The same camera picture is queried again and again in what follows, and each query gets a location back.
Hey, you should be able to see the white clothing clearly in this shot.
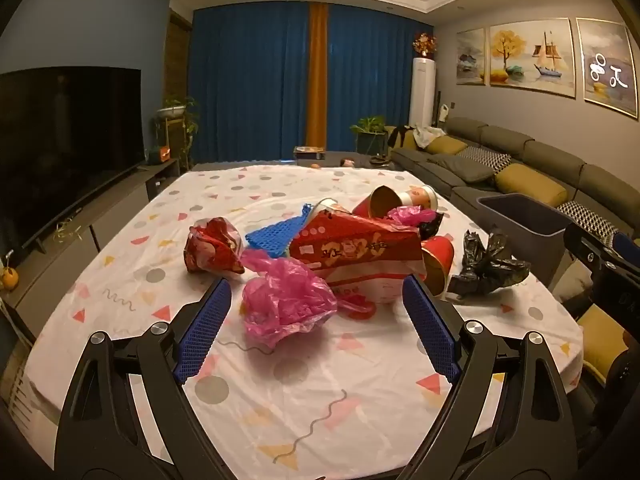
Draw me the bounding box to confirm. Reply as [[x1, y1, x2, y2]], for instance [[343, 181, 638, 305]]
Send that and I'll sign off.
[[412, 125, 446, 149]]

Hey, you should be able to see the small orange ornament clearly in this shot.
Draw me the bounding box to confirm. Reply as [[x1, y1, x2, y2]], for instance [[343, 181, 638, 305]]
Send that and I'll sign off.
[[0, 250, 22, 292]]

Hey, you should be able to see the grey plastic waste bin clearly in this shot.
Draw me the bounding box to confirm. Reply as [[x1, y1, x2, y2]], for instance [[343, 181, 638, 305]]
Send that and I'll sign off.
[[476, 194, 576, 286]]

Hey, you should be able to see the patterned white tablecloth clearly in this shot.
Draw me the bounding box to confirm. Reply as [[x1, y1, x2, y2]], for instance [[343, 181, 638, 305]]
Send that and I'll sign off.
[[25, 165, 586, 480]]

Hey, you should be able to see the large pink plastic bag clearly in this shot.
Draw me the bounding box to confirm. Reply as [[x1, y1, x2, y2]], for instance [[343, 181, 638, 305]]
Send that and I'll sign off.
[[241, 249, 376, 348]]

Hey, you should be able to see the small black plastic bag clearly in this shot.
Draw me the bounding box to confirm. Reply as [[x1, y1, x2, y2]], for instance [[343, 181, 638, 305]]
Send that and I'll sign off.
[[417, 212, 446, 241]]

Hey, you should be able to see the red foil snack bag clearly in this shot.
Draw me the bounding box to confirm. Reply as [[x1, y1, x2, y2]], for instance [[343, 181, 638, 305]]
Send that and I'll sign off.
[[184, 216, 246, 276]]

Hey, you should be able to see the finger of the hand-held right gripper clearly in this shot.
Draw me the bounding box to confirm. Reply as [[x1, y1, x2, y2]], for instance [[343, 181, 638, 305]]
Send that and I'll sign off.
[[611, 234, 640, 265], [563, 220, 610, 306]]

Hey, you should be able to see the black clothing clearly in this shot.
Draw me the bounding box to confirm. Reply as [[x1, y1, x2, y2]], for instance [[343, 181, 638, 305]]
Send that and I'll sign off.
[[387, 125, 416, 150]]

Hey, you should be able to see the white standing air conditioner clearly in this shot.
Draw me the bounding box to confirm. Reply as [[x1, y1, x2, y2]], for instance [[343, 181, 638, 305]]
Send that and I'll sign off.
[[409, 57, 437, 128]]

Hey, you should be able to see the blue curtain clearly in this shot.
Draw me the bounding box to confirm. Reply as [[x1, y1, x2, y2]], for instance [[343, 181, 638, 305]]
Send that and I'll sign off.
[[325, 7, 433, 153], [189, 2, 313, 166]]

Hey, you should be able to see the potted plant in black pot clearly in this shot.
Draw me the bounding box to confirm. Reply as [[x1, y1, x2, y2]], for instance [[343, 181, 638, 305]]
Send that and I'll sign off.
[[350, 116, 389, 156]]

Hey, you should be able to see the grey sofa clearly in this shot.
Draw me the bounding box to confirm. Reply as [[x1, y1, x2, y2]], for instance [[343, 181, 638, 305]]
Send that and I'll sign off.
[[389, 116, 640, 361]]

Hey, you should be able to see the large black plastic bag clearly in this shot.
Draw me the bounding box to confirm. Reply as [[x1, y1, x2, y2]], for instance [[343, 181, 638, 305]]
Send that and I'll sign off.
[[446, 227, 531, 303]]

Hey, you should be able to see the purple framed painting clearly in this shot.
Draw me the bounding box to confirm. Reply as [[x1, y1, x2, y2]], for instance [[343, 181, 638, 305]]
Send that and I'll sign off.
[[576, 17, 639, 121]]

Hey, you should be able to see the blue mesh mat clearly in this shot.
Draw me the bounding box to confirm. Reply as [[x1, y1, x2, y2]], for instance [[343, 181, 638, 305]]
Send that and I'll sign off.
[[245, 203, 321, 252]]

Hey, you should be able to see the small pink plastic bag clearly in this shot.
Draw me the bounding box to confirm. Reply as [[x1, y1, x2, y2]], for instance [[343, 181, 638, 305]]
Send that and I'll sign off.
[[387, 206, 436, 227]]

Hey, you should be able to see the small landscape painting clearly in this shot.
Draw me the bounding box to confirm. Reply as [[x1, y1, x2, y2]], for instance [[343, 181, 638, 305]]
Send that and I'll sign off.
[[456, 27, 487, 86]]

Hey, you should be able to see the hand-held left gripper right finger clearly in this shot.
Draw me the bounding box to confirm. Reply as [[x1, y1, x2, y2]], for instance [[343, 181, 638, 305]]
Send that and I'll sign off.
[[396, 275, 597, 480]]

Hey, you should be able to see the potted plant on gold stand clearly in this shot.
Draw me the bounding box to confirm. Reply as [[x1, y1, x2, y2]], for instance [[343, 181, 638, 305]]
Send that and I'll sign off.
[[152, 96, 199, 171]]

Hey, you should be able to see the orange curtain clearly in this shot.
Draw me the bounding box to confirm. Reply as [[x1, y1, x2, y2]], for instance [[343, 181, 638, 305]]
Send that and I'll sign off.
[[305, 2, 329, 147]]

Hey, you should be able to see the grey cushion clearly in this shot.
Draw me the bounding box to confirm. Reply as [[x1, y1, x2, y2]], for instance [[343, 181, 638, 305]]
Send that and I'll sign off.
[[430, 152, 496, 184]]

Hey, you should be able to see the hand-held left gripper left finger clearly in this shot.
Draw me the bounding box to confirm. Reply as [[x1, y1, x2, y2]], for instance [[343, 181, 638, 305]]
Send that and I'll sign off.
[[52, 276, 235, 480]]

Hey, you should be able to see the houndstooth cushion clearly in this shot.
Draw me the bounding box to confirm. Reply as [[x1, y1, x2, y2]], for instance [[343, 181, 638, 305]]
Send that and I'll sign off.
[[460, 146, 512, 171], [557, 200, 621, 242]]

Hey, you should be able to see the red paper cup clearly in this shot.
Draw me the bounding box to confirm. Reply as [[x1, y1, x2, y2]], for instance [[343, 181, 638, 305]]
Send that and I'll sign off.
[[420, 235, 456, 297], [352, 185, 407, 219]]

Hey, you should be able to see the dark coffee table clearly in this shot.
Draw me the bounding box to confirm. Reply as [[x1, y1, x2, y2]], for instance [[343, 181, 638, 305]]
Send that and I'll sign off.
[[192, 150, 397, 173]]

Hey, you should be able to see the peach paper cup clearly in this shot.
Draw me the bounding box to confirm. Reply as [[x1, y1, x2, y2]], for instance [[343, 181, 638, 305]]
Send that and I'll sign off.
[[400, 185, 441, 212]]

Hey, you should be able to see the tree and sailboat painting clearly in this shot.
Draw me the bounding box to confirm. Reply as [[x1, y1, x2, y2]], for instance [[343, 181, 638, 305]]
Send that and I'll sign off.
[[487, 17, 577, 99]]

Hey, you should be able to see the black television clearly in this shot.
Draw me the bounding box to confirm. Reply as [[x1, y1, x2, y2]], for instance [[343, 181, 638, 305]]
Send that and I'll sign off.
[[0, 66, 143, 263]]

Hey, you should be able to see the grey television cabinet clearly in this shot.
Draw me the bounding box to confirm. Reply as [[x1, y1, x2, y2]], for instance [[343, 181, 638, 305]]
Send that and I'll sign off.
[[0, 157, 181, 321]]

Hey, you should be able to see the red white paper bag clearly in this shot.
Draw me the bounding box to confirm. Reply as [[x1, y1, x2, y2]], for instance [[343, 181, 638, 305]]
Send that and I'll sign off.
[[289, 208, 429, 307]]

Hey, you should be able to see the white orange paper cup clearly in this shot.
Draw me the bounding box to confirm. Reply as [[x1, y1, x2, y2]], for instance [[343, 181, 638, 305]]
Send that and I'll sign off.
[[312, 197, 352, 222]]

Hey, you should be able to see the red gold flower arrangement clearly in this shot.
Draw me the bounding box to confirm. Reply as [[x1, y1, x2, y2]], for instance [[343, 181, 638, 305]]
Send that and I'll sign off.
[[412, 32, 439, 59]]

